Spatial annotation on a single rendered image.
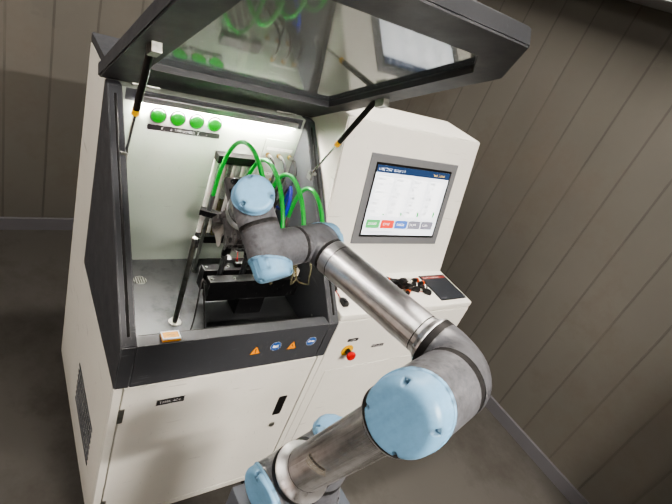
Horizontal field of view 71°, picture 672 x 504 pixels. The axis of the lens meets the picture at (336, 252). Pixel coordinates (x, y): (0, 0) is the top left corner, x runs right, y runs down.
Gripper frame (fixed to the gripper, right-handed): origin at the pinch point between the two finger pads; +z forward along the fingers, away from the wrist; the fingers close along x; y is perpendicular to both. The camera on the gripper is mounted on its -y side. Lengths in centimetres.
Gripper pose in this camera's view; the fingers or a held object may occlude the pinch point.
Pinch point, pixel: (232, 227)
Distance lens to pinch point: 120.4
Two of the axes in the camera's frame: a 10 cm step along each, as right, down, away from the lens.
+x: 9.4, -0.7, 3.3
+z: -3.1, 1.9, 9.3
